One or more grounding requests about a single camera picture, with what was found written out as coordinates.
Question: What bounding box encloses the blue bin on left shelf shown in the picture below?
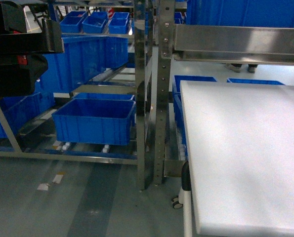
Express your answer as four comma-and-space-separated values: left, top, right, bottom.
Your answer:
52, 99, 136, 145

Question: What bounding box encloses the stainless steel shelf beam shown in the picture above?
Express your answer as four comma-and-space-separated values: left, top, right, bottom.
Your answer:
172, 25, 294, 66

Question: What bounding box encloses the large blue bin left rack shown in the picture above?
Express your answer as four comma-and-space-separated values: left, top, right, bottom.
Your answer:
0, 35, 128, 134

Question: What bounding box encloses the white table leg with caster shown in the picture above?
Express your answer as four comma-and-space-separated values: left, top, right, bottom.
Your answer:
171, 161, 193, 237

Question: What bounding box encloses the steel shelf upright post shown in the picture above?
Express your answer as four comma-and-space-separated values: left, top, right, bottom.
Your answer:
133, 0, 175, 190

